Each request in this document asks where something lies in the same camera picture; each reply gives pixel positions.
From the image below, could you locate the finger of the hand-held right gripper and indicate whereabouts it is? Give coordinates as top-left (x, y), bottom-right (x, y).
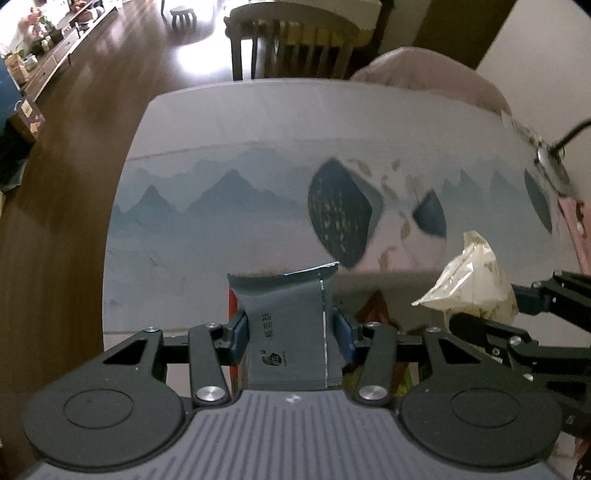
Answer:
top-left (448, 312), bottom-right (591, 394)
top-left (509, 270), bottom-right (591, 334)

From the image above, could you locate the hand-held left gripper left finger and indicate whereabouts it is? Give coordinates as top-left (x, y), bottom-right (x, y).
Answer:
top-left (102, 309), bottom-right (252, 408)

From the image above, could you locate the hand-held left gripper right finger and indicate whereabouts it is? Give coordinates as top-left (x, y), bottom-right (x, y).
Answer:
top-left (332, 307), bottom-right (484, 409)

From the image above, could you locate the grey snack packet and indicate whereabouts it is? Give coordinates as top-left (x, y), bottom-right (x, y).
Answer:
top-left (226, 261), bottom-right (345, 391)

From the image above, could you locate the clear bag of beige snacks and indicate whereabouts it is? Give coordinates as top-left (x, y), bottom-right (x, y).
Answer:
top-left (411, 230), bottom-right (520, 329)

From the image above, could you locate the yellow snack packet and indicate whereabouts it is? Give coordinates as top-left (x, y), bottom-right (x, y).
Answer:
top-left (395, 362), bottom-right (419, 398)

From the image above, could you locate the pink printed cloth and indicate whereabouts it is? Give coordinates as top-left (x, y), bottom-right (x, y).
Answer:
top-left (555, 195), bottom-right (591, 280)

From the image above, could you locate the dark wooden chair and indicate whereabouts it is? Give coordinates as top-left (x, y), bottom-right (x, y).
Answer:
top-left (224, 2), bottom-right (362, 82)

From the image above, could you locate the small cardboard box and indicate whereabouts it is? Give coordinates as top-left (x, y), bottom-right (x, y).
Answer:
top-left (6, 94), bottom-right (47, 142)

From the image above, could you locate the small round stool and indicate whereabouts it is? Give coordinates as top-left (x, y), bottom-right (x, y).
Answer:
top-left (169, 5), bottom-right (198, 27)

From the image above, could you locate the wooden television cabinet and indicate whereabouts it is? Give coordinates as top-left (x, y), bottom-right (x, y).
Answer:
top-left (0, 0), bottom-right (122, 101)

